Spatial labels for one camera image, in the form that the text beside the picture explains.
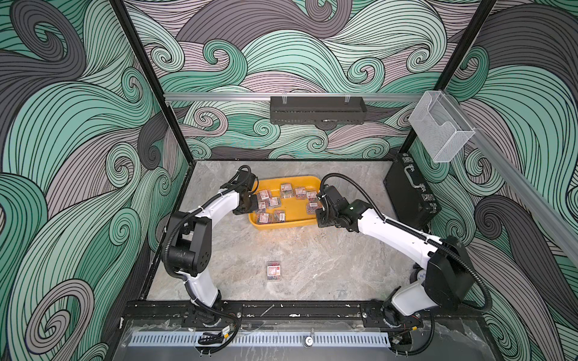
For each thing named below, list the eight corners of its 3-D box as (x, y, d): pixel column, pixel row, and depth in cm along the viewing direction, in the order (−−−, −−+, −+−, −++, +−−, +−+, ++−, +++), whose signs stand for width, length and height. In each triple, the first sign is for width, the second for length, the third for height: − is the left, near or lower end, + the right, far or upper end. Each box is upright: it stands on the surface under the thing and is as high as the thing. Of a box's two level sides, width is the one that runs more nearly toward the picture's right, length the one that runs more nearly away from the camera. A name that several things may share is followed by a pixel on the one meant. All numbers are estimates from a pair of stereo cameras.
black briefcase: (396, 236, 93) (420, 209, 77) (378, 184, 112) (393, 153, 96) (414, 236, 93) (442, 209, 77) (393, 184, 112) (411, 153, 96)
